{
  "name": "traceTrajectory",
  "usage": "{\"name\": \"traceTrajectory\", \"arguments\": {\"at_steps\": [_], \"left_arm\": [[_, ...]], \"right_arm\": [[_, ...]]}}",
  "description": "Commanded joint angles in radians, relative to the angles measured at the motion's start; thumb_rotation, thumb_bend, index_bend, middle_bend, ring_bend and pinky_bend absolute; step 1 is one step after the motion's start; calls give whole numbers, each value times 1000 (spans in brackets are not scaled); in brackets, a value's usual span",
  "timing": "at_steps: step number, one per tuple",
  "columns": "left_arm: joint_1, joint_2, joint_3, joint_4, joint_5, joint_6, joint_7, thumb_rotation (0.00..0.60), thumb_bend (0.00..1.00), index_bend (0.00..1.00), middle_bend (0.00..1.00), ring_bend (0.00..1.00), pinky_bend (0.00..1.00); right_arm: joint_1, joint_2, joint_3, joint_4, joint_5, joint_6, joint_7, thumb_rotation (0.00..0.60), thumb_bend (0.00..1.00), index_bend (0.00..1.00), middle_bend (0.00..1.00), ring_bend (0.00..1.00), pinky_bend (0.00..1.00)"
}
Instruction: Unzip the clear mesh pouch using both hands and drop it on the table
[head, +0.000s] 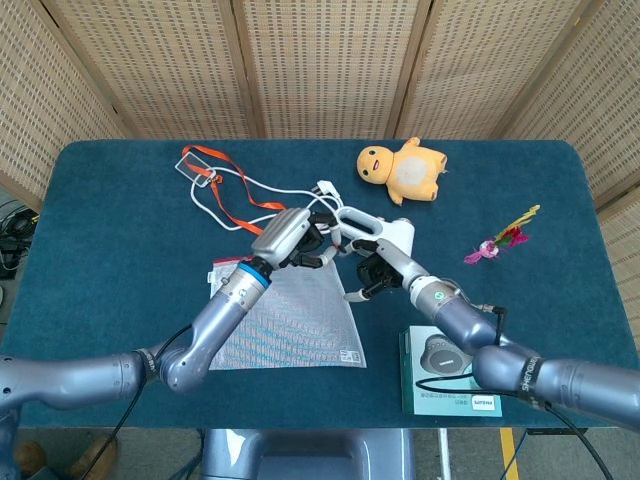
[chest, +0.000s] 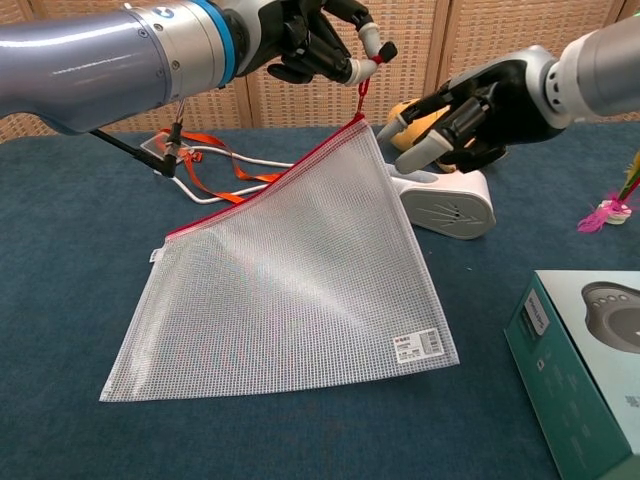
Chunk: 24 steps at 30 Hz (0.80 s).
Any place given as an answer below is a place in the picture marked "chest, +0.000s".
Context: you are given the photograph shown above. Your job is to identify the yellow plush toy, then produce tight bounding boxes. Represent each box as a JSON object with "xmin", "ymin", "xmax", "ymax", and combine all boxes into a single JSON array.
[{"xmin": 387, "ymin": 98, "xmax": 509, "ymax": 174}]

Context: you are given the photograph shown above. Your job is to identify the colourful feather shuttlecock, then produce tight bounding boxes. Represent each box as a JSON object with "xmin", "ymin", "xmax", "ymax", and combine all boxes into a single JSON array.
[{"xmin": 577, "ymin": 148, "xmax": 640, "ymax": 234}]

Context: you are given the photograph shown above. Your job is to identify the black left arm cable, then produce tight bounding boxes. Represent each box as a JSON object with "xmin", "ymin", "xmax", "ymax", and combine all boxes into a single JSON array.
[{"xmin": 89, "ymin": 97, "xmax": 187, "ymax": 179}]

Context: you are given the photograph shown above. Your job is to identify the white power cable with plug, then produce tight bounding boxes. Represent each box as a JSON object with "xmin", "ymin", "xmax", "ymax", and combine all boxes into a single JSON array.
[{"xmin": 152, "ymin": 144, "xmax": 302, "ymax": 206}]

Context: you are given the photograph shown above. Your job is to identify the teal Philips product box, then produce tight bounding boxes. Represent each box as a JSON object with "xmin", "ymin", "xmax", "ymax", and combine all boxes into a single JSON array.
[{"xmin": 502, "ymin": 269, "xmax": 640, "ymax": 480}]

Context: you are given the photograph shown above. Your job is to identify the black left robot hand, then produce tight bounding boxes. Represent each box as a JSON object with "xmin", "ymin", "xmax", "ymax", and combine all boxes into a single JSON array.
[{"xmin": 219, "ymin": 0, "xmax": 400, "ymax": 89}]

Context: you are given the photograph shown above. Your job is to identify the clear mesh zipper pouch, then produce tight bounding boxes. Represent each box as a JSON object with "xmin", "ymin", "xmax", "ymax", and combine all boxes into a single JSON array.
[{"xmin": 98, "ymin": 42, "xmax": 460, "ymax": 403}]

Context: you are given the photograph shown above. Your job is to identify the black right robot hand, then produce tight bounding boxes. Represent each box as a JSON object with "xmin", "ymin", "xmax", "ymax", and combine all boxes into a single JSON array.
[{"xmin": 375, "ymin": 44, "xmax": 571, "ymax": 175}]

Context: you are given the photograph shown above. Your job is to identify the woven folding screen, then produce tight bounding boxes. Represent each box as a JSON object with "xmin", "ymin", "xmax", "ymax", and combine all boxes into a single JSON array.
[{"xmin": 0, "ymin": 0, "xmax": 640, "ymax": 145}]

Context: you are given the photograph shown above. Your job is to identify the white handheld garment steamer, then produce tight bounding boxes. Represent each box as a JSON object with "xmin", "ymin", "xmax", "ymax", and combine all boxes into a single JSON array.
[{"xmin": 384, "ymin": 167, "xmax": 497, "ymax": 241}]

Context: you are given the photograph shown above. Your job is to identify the clear plastic badge holder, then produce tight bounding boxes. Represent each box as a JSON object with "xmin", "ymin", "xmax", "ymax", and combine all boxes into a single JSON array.
[{"xmin": 140, "ymin": 130, "xmax": 194, "ymax": 165}]

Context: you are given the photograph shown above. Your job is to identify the orange lanyard strap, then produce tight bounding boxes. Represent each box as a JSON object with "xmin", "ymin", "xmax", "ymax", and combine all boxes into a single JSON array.
[{"xmin": 159, "ymin": 128, "xmax": 287, "ymax": 205}]

